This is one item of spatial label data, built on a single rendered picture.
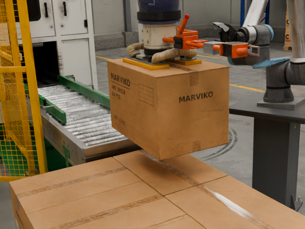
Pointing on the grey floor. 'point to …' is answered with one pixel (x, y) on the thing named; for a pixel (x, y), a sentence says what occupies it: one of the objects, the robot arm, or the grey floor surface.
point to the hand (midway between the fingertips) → (213, 39)
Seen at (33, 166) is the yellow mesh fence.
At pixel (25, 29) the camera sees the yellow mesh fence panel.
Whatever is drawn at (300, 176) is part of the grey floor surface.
